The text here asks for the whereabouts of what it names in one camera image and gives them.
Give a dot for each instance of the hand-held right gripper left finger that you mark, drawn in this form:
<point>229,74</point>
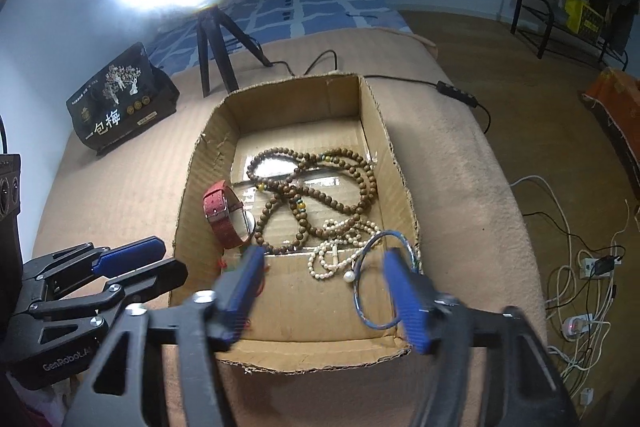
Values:
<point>240,297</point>

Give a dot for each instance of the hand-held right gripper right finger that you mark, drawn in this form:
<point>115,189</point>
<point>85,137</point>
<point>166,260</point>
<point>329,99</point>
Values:
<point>407,302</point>

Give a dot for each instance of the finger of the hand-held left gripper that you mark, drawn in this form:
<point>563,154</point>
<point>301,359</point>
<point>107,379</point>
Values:
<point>150,277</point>
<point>130,253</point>

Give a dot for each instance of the thin blue bangle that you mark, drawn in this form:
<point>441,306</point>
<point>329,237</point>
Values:
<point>356,297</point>

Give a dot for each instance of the cardboard box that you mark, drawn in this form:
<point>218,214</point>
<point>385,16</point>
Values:
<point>300,317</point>

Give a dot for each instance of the black snack bag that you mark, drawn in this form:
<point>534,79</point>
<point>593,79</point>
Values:
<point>120,107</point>

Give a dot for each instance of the white socket with red light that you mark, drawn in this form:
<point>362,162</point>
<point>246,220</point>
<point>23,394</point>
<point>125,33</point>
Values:
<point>577,327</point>

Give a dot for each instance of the white power strip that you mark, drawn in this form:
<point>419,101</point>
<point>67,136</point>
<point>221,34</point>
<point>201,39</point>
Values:
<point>587,268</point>

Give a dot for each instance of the black power adapter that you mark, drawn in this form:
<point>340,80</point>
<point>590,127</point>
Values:
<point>606,265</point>

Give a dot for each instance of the white plug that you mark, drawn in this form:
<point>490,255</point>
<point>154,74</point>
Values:
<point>588,396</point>

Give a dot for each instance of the black tripod stand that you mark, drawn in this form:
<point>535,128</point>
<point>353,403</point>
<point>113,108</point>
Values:
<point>205,52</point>

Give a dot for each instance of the orange cushioned stool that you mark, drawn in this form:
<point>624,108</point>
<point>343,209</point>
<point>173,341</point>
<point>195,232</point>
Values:
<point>620,117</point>

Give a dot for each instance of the blue patterned bedsheet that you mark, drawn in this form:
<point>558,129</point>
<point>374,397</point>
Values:
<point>320,7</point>

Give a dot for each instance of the yellow box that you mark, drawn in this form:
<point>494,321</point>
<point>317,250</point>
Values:
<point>582,14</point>

